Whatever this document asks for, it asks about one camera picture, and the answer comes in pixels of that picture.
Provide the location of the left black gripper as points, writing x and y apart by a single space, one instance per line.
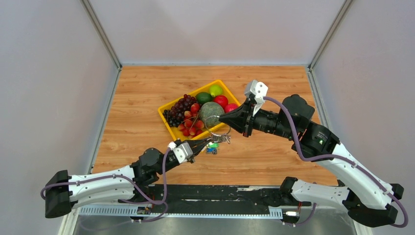
195 145

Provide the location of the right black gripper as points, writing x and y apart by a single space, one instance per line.
242 119

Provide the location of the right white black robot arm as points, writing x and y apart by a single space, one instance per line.
364 197

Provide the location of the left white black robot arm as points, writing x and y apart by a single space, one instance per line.
64 192

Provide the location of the pile of coloured tagged keys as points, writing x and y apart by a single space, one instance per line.
211 148

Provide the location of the pink red apple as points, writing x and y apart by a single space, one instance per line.
230 107

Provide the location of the green netted melon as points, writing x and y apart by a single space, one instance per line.
209 109

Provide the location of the light green lime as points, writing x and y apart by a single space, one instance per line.
215 90

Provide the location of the dark purple grape bunch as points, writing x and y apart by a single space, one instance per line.
182 110

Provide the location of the dark green avocado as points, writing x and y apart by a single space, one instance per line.
203 97

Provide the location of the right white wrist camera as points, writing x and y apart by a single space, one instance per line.
255 92

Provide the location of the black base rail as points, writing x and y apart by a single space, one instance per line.
208 201

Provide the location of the right aluminium frame post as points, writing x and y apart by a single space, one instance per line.
330 33

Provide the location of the aluminium frame post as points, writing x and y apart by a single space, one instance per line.
101 32
330 33

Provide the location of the left aluminium frame post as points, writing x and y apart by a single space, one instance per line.
101 32

